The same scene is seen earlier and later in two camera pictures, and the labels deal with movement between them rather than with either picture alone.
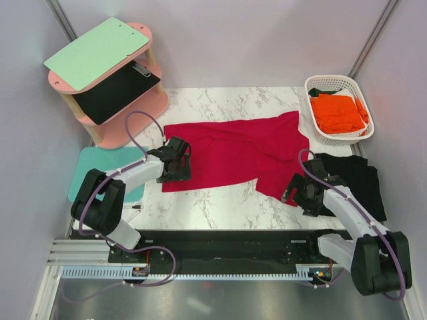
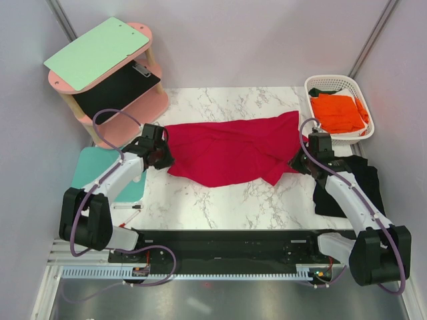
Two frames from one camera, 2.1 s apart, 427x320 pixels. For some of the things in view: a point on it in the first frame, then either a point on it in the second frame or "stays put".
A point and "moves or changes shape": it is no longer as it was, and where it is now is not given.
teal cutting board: (107, 160) stays put
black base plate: (223, 251) stays put
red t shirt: (270, 150) moves or changes shape
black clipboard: (117, 94) stays put
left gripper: (183, 173) -> (169, 161)
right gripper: (311, 209) -> (295, 165)
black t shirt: (361, 179) stays put
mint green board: (88, 58) stays put
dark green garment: (315, 93) stays put
